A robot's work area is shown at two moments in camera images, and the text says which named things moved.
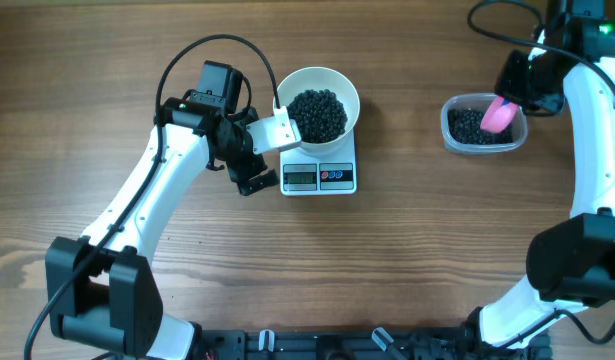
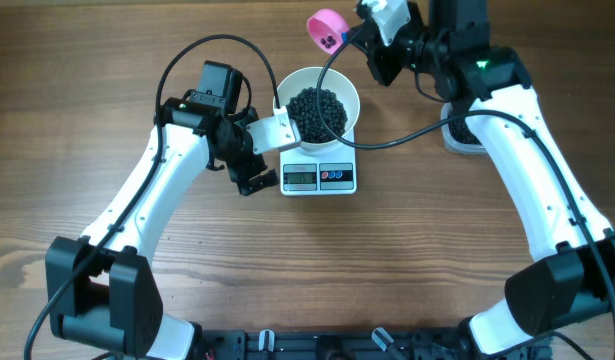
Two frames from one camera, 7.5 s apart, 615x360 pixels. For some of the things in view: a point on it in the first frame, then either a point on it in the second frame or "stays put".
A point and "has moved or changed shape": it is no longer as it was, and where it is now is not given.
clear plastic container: [461, 119] stays put
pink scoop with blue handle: [498, 115] has moved or changed shape
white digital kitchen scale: [302, 173] stays put
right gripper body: [523, 82] → [403, 53]
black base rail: [358, 343] stays put
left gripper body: [240, 161] stays put
